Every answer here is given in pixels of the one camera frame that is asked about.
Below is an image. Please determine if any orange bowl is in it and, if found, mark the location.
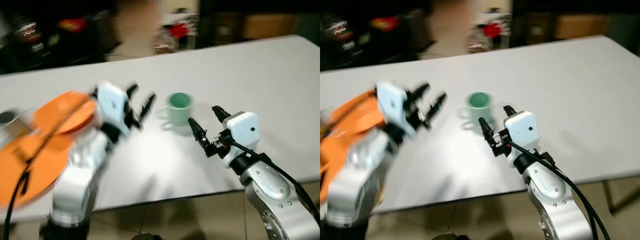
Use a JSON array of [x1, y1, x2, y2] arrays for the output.
[[32, 90, 99, 136]]

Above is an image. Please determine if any orange plate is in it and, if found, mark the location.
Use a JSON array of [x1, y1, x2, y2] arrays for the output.
[[0, 131, 77, 209]]

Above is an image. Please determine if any black metal table leg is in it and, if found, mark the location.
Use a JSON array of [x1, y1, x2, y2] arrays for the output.
[[602, 179, 640, 217]]

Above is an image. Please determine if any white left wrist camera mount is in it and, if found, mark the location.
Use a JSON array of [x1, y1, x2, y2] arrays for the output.
[[96, 81, 129, 137], [376, 80, 419, 139]]

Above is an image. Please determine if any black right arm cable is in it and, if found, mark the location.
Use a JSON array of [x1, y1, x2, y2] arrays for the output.
[[230, 141, 321, 223], [506, 140, 612, 240]]

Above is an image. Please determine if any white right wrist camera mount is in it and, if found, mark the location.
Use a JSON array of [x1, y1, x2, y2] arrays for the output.
[[502, 111, 541, 168], [222, 111, 261, 169]]

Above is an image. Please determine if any red packet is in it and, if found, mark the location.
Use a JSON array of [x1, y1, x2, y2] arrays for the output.
[[58, 18, 87, 34], [370, 17, 401, 32]]

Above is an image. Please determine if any checkered bag with red item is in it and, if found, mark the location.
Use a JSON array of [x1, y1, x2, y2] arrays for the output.
[[152, 12, 201, 54], [467, 12, 512, 54]]

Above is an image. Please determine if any brown cardboard box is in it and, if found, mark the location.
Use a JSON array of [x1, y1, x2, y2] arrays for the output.
[[242, 13, 296, 41], [553, 13, 610, 41]]

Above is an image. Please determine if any green ceramic mug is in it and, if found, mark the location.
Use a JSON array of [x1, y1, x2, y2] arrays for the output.
[[158, 92, 195, 127], [458, 91, 494, 126]]

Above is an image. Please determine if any black bag with white print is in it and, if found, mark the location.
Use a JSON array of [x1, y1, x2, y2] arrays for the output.
[[11, 19, 52, 57], [322, 16, 362, 56]]

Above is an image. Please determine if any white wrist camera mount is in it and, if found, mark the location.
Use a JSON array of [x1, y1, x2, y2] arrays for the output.
[[376, 80, 419, 139], [222, 111, 261, 169], [96, 81, 129, 137], [502, 111, 541, 168]]

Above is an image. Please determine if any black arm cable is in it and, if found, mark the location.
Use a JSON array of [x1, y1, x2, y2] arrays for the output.
[[2, 96, 94, 240], [230, 141, 321, 223], [506, 140, 612, 240]]

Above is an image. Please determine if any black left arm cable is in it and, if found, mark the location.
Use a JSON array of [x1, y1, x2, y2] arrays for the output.
[[2, 96, 94, 240]]

